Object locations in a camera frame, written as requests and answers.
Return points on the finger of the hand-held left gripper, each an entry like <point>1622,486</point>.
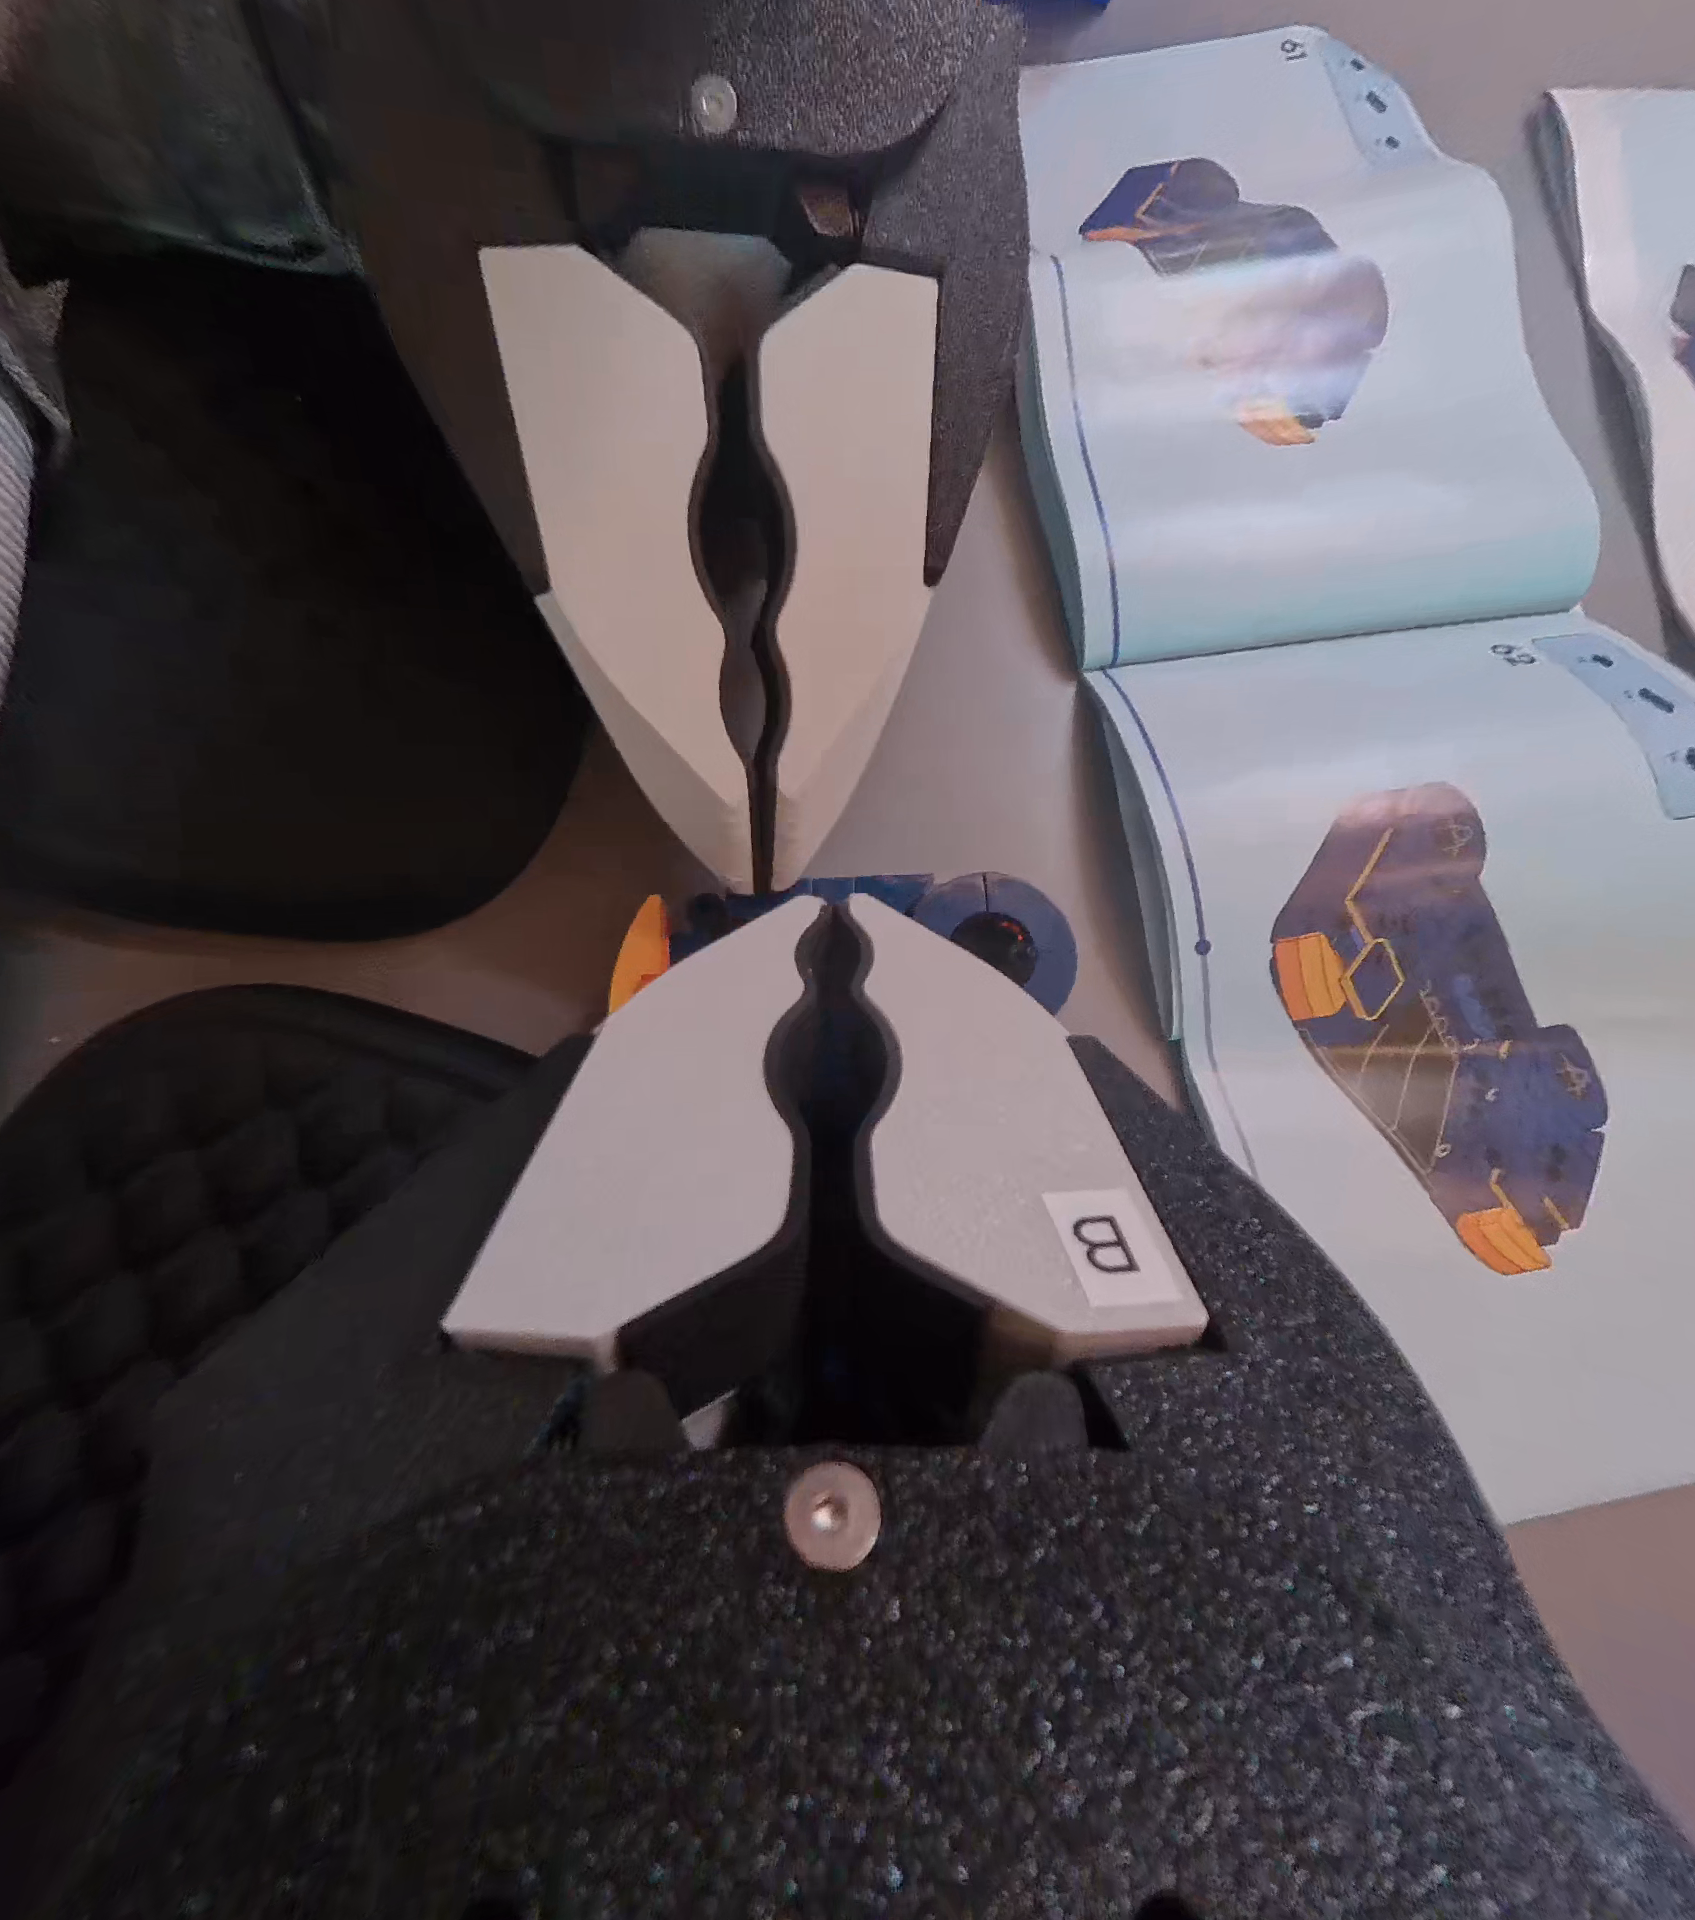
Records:
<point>863,524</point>
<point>605,495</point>

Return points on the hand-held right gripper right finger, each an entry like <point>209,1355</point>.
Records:
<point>998,1170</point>

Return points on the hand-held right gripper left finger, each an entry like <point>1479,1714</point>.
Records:
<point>622,1186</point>

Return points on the blue orange brick model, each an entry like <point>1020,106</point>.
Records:
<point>982,916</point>

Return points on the person's left forearm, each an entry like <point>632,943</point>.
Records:
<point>110,120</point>

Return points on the black bumpy cushion pad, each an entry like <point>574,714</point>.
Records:
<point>110,1276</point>

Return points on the instruction booklet purple model cover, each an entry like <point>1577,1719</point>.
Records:
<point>1657,376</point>

